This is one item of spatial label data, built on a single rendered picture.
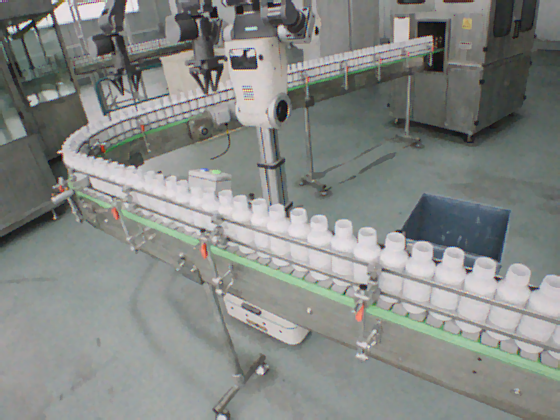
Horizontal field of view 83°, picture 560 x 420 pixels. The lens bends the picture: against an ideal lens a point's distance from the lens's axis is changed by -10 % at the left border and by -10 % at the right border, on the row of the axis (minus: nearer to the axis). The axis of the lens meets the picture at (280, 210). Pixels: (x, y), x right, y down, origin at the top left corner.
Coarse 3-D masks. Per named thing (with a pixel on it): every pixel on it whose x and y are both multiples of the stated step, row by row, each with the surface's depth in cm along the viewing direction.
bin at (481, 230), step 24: (408, 216) 114; (432, 216) 129; (456, 216) 123; (480, 216) 118; (504, 216) 112; (408, 240) 104; (432, 240) 134; (456, 240) 128; (480, 240) 122; (504, 240) 102
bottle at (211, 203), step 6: (204, 192) 98; (210, 192) 98; (204, 198) 99; (210, 198) 99; (216, 198) 101; (204, 204) 100; (210, 204) 99; (216, 204) 100; (204, 210) 100; (210, 210) 99; (216, 210) 100; (210, 222) 102; (210, 228) 103
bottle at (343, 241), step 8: (336, 224) 78; (344, 224) 79; (336, 232) 78; (344, 232) 77; (336, 240) 79; (344, 240) 78; (352, 240) 78; (336, 248) 78; (344, 248) 77; (352, 248) 78; (352, 256) 79; (336, 264) 81; (344, 264) 80; (352, 264) 80; (336, 272) 82; (344, 272) 81; (352, 272) 82; (336, 280) 83
